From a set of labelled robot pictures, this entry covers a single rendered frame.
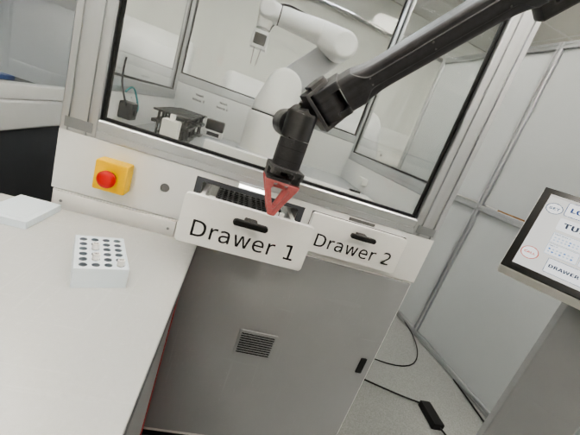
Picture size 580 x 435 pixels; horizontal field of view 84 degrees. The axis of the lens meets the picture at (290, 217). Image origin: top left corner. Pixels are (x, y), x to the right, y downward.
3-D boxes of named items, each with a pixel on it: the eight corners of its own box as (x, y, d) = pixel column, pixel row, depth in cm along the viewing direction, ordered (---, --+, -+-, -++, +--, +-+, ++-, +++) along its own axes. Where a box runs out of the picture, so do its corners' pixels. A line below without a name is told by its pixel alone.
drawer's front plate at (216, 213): (299, 271, 75) (316, 229, 72) (173, 239, 69) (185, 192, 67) (299, 267, 77) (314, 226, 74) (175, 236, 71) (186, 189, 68)
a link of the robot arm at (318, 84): (327, 73, 58) (349, 115, 62) (305, 77, 69) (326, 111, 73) (275, 115, 58) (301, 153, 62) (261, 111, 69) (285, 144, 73)
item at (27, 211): (25, 230, 65) (26, 222, 65) (-24, 217, 63) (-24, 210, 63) (60, 211, 77) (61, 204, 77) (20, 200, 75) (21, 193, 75)
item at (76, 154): (413, 283, 99) (434, 241, 96) (50, 185, 78) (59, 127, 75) (336, 200, 189) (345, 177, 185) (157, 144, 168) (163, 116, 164)
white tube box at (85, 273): (125, 287, 58) (129, 269, 57) (69, 287, 54) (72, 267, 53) (120, 254, 68) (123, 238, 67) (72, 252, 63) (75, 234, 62)
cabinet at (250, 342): (325, 468, 121) (417, 284, 99) (18, 430, 99) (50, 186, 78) (293, 314, 210) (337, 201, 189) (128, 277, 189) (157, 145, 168)
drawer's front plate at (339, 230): (393, 274, 95) (408, 240, 93) (300, 249, 90) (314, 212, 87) (390, 271, 97) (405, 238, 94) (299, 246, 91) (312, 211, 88)
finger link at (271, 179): (283, 212, 70) (297, 171, 68) (287, 223, 63) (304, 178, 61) (253, 204, 69) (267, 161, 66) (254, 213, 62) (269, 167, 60)
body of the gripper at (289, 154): (293, 175, 70) (305, 141, 68) (301, 185, 60) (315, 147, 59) (264, 166, 68) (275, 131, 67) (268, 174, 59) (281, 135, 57)
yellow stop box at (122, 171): (122, 197, 76) (128, 167, 74) (89, 188, 75) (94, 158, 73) (129, 192, 81) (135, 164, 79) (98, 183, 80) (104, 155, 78)
